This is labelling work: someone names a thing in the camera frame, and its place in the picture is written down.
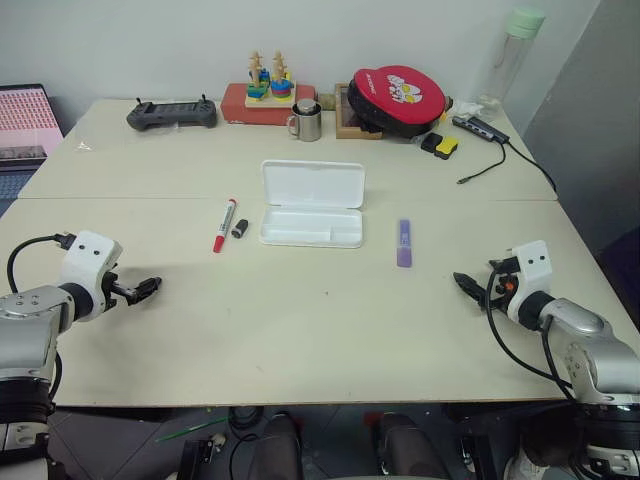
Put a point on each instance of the red rectangular box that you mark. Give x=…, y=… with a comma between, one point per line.
x=237, y=107

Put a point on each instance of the grey usb hub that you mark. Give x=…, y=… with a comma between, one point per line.
x=480, y=127

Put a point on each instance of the clear bottle green lid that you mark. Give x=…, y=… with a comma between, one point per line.
x=512, y=60

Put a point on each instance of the red whiteboard marker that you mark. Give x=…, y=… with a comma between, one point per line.
x=225, y=225

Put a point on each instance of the clear plastic scrap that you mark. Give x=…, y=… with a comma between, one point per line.
x=83, y=146

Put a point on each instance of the black marker cap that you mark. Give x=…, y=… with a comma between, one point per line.
x=241, y=228

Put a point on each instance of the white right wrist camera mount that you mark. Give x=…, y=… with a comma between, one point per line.
x=534, y=267

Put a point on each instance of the small black block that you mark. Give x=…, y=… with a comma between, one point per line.
x=429, y=142

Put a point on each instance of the dark rounded shape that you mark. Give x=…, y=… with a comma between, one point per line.
x=410, y=450
x=277, y=450

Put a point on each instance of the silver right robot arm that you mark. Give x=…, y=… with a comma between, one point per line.
x=582, y=322

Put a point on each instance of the open white pencil case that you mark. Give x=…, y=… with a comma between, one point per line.
x=312, y=200

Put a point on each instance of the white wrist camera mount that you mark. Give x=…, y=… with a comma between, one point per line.
x=85, y=255
x=534, y=267

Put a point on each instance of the thin green stick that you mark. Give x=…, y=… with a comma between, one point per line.
x=190, y=429

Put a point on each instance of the wooden colourful stacking toy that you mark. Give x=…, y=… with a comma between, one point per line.
x=270, y=95

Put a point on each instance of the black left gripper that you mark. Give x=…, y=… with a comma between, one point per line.
x=109, y=290

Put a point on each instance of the crumpled white paper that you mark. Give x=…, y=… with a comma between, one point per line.
x=467, y=106

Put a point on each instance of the grey metal cylinder weight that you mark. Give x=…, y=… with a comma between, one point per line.
x=307, y=106

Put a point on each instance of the grey handheld remote controller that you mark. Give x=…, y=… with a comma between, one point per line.
x=172, y=115

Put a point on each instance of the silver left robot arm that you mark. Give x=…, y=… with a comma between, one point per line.
x=25, y=320

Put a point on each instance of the open laptop pink screen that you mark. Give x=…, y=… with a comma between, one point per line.
x=25, y=130

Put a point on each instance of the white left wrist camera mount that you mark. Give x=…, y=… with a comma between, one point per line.
x=85, y=255

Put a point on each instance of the yellow black block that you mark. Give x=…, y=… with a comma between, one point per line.
x=447, y=146

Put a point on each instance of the wooden framed tray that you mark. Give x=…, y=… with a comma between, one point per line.
x=345, y=125

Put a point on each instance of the stainless steel mug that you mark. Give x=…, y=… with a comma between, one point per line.
x=306, y=127

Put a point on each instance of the red black boxing pad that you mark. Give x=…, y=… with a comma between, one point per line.
x=400, y=97

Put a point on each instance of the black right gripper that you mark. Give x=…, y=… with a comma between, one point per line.
x=503, y=287

